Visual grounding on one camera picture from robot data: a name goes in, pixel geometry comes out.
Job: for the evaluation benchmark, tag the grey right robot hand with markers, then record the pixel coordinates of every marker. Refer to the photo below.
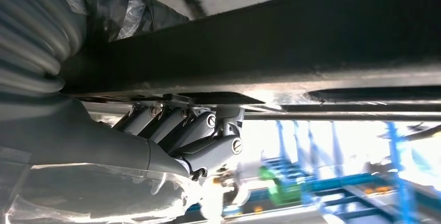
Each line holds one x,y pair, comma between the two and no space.
86,139

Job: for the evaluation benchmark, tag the green object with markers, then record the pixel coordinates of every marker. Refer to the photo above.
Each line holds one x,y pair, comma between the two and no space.
286,188

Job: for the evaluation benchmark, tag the blue metal rack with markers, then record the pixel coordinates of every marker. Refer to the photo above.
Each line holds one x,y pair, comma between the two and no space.
396,167

